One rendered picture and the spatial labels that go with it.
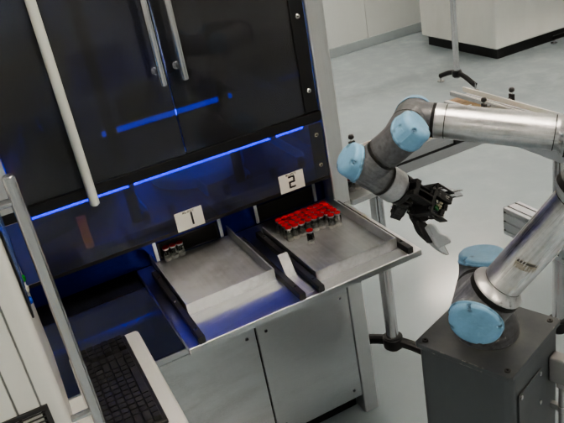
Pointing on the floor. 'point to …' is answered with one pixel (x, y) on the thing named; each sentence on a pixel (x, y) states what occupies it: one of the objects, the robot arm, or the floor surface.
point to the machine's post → (338, 184)
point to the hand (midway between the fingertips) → (453, 225)
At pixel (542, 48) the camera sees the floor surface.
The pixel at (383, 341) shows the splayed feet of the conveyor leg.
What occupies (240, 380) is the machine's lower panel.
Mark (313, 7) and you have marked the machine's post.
